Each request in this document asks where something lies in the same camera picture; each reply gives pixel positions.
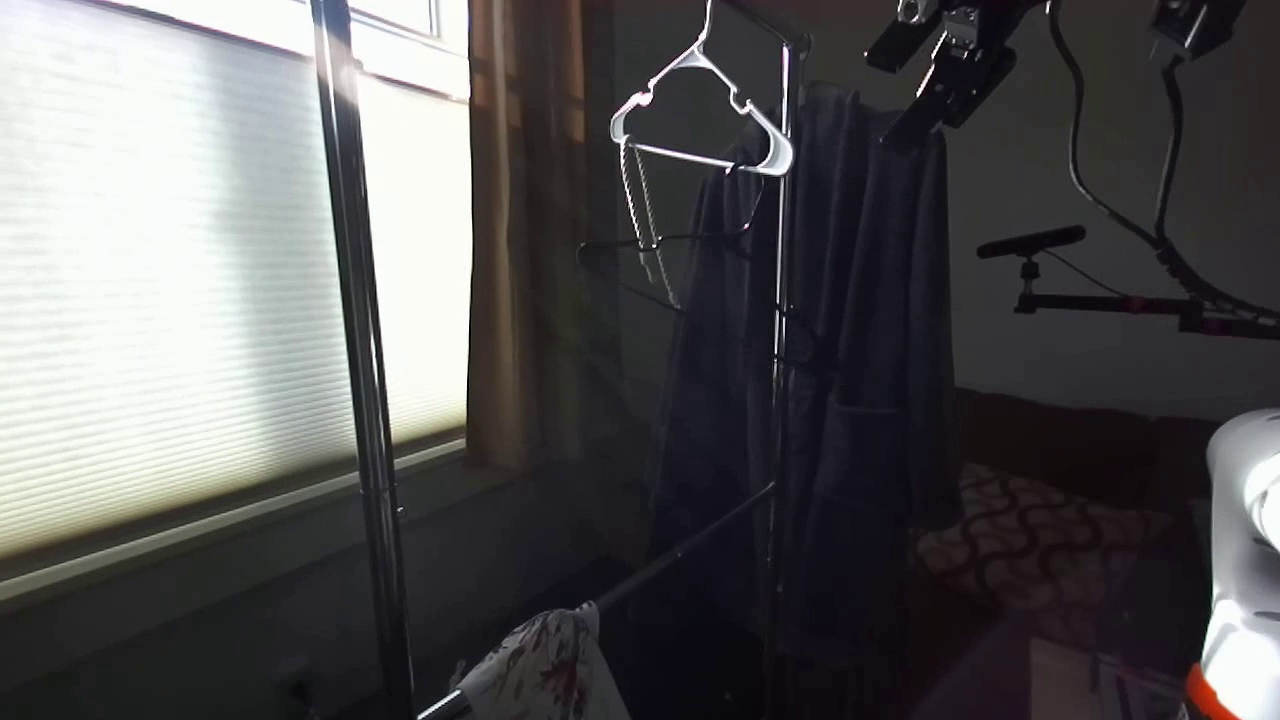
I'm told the camera on mount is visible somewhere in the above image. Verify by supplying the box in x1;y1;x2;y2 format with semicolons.
975;224;1280;342

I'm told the white plastic clothes hanger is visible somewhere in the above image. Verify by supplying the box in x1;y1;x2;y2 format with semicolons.
609;0;797;180

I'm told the dark sofa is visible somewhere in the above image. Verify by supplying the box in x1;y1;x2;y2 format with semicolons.
950;386;1225;521

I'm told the floral patterned cloth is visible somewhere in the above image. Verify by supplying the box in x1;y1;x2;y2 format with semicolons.
454;602;633;720

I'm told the black clothes hanger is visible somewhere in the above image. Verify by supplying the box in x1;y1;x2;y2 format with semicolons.
576;226;761;314

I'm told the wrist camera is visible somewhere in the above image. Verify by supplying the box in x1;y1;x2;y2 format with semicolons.
864;16;943;74

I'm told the dark hanging robe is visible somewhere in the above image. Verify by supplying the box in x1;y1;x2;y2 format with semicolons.
648;80;967;693

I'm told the window with white blind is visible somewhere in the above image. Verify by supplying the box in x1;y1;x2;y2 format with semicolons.
0;0;474;603

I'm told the metal garment rack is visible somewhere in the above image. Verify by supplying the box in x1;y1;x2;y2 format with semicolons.
307;0;814;720

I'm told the patterned cushion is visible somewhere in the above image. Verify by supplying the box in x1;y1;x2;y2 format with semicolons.
914;460;1179;623

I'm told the brown curtain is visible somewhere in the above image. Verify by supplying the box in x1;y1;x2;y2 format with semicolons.
464;0;623;473

